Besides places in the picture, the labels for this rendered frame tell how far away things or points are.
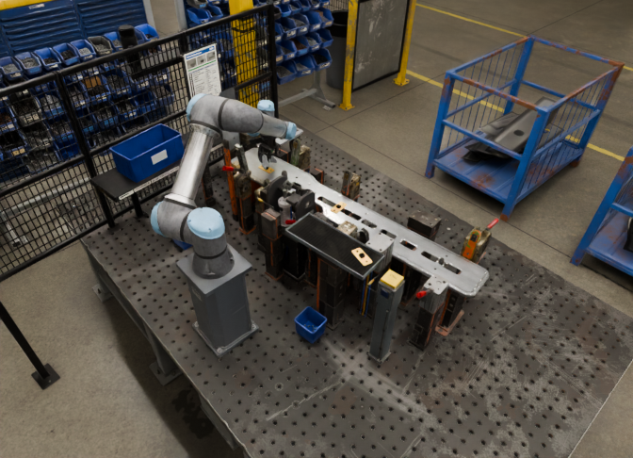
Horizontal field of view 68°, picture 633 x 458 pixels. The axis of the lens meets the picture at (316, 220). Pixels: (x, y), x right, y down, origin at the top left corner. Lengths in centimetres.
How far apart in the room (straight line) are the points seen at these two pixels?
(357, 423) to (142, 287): 114
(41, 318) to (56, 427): 77
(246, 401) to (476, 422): 85
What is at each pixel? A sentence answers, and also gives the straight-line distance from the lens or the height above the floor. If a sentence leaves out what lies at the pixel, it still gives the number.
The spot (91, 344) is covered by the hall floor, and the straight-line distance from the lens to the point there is 313.
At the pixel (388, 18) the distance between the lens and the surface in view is 525.
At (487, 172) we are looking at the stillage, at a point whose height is 16.
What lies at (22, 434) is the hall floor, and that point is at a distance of 297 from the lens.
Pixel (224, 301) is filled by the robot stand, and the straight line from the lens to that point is 181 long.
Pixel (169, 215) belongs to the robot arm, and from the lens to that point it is 169.
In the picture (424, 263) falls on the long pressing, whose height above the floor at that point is 100.
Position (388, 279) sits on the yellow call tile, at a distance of 165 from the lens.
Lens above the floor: 237
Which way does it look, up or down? 41 degrees down
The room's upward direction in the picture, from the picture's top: 1 degrees clockwise
